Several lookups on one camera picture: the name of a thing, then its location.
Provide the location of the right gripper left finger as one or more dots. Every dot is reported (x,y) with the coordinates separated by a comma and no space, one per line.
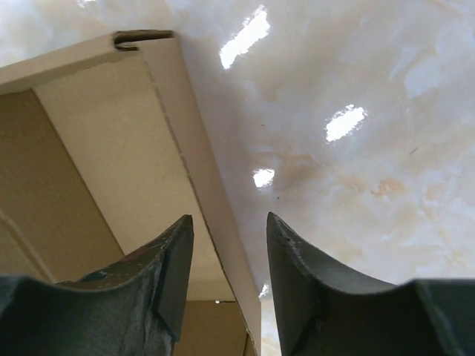
(134,306)

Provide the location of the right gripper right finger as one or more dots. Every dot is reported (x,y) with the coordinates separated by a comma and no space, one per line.
(323,307)

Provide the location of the brown cardboard box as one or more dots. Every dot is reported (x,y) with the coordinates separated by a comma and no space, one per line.
(102,149)

